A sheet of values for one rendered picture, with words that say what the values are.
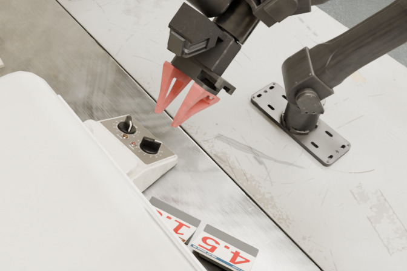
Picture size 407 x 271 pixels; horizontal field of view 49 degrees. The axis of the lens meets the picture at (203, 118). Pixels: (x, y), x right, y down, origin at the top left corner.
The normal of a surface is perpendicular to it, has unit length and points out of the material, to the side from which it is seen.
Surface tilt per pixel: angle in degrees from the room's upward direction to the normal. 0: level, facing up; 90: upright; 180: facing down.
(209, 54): 38
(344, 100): 0
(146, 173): 90
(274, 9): 90
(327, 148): 0
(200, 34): 91
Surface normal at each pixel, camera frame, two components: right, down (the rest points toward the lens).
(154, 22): 0.06, -0.62
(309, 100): 0.02, 0.79
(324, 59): -0.70, -0.43
